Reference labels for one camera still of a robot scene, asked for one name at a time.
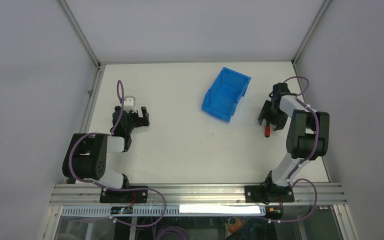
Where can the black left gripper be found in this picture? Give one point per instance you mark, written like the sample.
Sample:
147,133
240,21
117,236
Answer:
140,121

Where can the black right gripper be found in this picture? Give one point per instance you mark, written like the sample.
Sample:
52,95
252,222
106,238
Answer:
279,123

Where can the red handled screwdriver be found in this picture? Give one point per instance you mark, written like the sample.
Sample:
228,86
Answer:
267,131

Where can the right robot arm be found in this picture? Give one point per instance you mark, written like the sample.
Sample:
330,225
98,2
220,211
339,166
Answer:
306,140

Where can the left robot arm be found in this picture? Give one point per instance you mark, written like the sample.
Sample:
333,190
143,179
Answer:
86,156

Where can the blue plastic bin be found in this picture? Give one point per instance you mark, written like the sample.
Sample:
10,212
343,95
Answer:
222,98

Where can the small green circuit board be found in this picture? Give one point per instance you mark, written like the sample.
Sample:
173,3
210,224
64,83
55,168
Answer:
121,210

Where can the orange object below table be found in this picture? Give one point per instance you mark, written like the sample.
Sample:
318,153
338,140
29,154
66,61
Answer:
233,224

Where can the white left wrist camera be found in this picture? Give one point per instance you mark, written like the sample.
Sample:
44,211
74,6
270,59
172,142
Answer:
129,104

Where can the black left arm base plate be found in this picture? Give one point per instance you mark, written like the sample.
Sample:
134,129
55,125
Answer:
138,195

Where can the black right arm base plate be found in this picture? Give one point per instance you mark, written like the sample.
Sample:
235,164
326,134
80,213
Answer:
266,195

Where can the white slotted cable duct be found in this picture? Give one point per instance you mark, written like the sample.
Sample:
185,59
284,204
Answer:
187,210

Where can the aluminium front rail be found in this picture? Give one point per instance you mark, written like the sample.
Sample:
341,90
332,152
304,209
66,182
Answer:
305,194

